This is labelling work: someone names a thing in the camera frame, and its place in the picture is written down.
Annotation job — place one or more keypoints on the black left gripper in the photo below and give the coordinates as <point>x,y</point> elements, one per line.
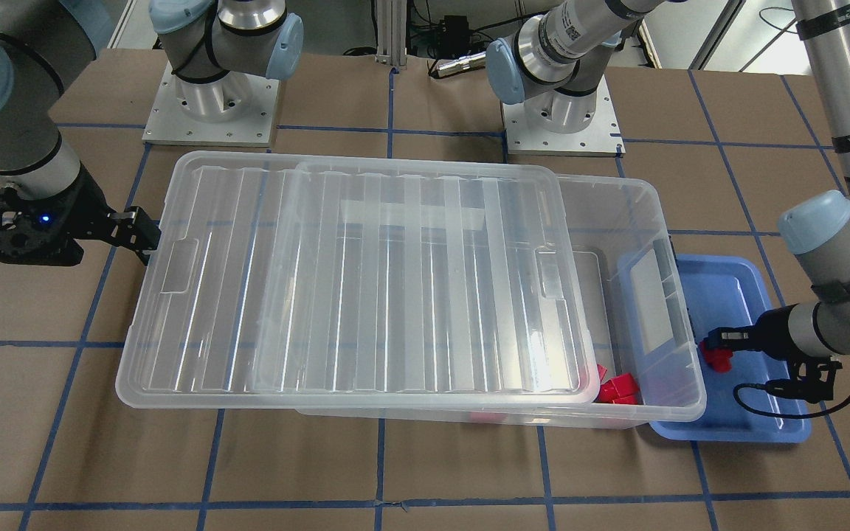
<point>770,331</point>

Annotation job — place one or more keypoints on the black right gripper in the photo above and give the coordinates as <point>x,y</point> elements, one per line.
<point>84,207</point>

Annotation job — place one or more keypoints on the clear plastic box lid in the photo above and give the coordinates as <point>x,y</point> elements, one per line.
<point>313,282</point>

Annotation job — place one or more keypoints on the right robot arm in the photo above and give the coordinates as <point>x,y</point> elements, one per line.
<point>46,45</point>

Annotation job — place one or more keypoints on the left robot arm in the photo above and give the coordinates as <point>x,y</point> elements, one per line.
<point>747,155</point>

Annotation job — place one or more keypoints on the blue plastic tray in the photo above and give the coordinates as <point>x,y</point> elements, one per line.
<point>687,321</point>

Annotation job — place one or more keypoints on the clear plastic storage box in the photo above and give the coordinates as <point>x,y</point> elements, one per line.
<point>612,223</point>

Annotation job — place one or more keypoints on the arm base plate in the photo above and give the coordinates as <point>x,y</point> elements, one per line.
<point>237,111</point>
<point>555,124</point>

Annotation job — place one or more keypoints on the aluminium frame post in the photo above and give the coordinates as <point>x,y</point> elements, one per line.
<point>391,26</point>

